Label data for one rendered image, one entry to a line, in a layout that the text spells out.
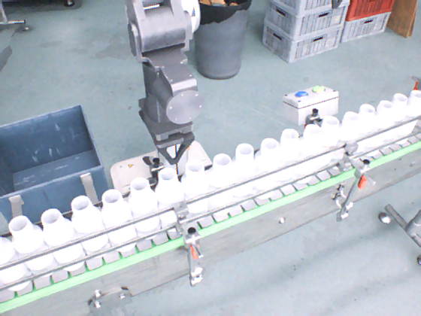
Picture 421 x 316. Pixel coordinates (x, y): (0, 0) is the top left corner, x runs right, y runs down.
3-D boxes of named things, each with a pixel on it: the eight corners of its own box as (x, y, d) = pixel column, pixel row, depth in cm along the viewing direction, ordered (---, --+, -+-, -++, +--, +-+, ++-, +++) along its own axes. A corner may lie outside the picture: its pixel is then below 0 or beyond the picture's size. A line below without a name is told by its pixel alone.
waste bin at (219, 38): (204, 89, 290) (206, 11, 244) (183, 60, 318) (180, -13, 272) (255, 76, 303) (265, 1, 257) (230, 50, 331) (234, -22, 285)
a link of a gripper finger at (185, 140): (161, 177, 66) (156, 139, 60) (147, 151, 71) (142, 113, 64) (195, 166, 68) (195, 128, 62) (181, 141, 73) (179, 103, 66)
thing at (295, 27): (292, 41, 301) (298, 16, 285) (262, 21, 325) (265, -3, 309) (344, 26, 323) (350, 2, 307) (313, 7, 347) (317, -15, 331)
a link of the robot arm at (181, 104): (183, 5, 54) (125, 16, 51) (218, 41, 46) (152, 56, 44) (185, 73, 62) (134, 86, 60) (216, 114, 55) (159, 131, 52)
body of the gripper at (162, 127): (157, 144, 61) (153, 108, 55) (138, 107, 67) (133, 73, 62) (194, 132, 63) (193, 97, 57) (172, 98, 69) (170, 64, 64)
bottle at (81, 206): (108, 232, 85) (93, 187, 73) (113, 254, 81) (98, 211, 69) (82, 240, 83) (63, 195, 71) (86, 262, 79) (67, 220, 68)
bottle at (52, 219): (86, 269, 78) (66, 227, 66) (59, 274, 77) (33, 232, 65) (86, 245, 82) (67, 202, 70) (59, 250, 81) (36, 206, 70)
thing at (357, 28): (341, 44, 345) (347, 22, 329) (313, 25, 370) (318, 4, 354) (385, 31, 365) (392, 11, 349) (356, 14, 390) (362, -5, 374)
